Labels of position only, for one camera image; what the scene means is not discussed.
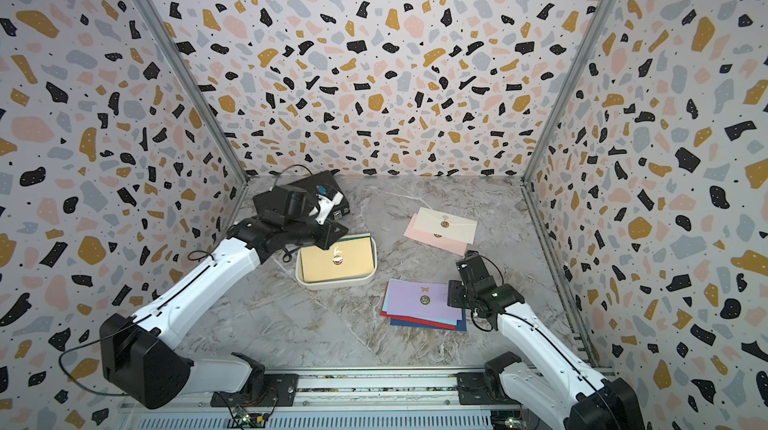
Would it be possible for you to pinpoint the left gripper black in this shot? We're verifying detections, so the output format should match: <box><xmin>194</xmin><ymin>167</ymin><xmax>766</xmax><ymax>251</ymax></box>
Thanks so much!
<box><xmin>285</xmin><ymin>212</ymin><xmax>351</xmax><ymax>251</ymax></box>

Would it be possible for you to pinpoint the light green envelope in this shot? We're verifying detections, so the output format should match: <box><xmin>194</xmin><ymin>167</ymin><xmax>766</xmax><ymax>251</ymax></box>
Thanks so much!
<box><xmin>337</xmin><ymin>233</ymin><xmax>371</xmax><ymax>243</ymax></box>

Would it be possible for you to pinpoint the dark blue envelope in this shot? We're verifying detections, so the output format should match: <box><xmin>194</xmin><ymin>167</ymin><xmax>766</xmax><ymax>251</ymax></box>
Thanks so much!
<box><xmin>390</xmin><ymin>319</ymin><xmax>467</xmax><ymax>332</ymax></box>

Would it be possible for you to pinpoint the lavender envelope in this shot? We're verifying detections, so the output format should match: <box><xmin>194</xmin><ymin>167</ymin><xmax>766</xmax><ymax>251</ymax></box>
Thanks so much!
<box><xmin>383</xmin><ymin>278</ymin><xmax>464</xmax><ymax>324</ymax></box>

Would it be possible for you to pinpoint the red envelope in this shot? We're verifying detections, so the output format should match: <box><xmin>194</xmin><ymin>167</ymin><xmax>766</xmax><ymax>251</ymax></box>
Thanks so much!
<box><xmin>380</xmin><ymin>311</ymin><xmax>457</xmax><ymax>326</ymax></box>

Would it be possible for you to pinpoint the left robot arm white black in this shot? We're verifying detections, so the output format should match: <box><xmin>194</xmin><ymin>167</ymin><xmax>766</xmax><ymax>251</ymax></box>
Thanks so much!
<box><xmin>99</xmin><ymin>185</ymin><xmax>348</xmax><ymax>410</ymax></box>

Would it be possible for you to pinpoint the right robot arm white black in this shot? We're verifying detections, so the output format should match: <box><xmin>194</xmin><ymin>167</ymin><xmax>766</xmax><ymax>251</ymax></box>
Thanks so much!
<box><xmin>447</xmin><ymin>251</ymin><xmax>645</xmax><ymax>429</ymax></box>

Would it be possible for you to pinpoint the white storage box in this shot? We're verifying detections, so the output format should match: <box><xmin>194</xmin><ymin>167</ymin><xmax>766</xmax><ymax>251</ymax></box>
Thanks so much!
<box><xmin>295</xmin><ymin>233</ymin><xmax>378</xmax><ymax>290</ymax></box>

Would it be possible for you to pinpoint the pink envelope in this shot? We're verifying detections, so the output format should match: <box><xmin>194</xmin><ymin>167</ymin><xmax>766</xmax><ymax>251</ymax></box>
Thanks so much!
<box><xmin>404</xmin><ymin>215</ymin><xmax>468</xmax><ymax>255</ymax></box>

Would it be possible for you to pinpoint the black briefcase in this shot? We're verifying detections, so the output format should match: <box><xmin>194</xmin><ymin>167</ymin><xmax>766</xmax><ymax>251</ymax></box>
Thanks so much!
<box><xmin>290</xmin><ymin>170</ymin><xmax>351</xmax><ymax>220</ymax></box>

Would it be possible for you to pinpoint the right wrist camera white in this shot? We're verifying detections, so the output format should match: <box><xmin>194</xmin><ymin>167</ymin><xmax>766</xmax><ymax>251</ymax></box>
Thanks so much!
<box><xmin>456</xmin><ymin>251</ymin><xmax>489</xmax><ymax>286</ymax></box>

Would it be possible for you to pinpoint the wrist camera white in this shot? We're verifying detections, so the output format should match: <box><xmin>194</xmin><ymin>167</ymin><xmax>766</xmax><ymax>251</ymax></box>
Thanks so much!
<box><xmin>456</xmin><ymin>251</ymin><xmax>489</xmax><ymax>286</ymax></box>
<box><xmin>310</xmin><ymin>185</ymin><xmax>343</xmax><ymax>225</ymax></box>

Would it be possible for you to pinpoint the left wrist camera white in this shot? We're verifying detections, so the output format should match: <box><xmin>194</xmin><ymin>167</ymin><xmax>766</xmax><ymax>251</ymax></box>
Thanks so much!
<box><xmin>310</xmin><ymin>185</ymin><xmax>343</xmax><ymax>225</ymax></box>

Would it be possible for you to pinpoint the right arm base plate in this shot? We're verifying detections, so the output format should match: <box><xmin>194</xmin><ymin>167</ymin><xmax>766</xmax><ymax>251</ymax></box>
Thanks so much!
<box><xmin>456</xmin><ymin>372</ymin><xmax>512</xmax><ymax>406</ymax></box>

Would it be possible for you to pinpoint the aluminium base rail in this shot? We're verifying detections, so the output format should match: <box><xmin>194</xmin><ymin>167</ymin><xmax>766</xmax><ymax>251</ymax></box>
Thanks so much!
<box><xmin>115</xmin><ymin>367</ymin><xmax>546</xmax><ymax>429</ymax></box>

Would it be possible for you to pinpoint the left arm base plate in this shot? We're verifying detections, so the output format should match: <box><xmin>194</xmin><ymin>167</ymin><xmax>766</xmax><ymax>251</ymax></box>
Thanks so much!
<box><xmin>210</xmin><ymin>373</ymin><xmax>299</xmax><ymax>409</ymax></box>

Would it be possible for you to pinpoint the left corner aluminium post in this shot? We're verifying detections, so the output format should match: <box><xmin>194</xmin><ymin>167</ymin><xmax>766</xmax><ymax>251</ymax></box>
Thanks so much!
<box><xmin>132</xmin><ymin>0</ymin><xmax>248</xmax><ymax>185</ymax></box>

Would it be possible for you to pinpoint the corner aluminium post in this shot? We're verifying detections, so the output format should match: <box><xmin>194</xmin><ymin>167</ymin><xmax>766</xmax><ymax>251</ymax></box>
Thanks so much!
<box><xmin>132</xmin><ymin>0</ymin><xmax>248</xmax><ymax>185</ymax></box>
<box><xmin>522</xmin><ymin>0</ymin><xmax>616</xmax><ymax>188</ymax></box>

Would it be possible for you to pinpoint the right corner aluminium post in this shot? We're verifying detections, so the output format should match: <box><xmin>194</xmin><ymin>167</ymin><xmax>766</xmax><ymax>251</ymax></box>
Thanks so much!
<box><xmin>522</xmin><ymin>0</ymin><xmax>616</xmax><ymax>188</ymax></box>

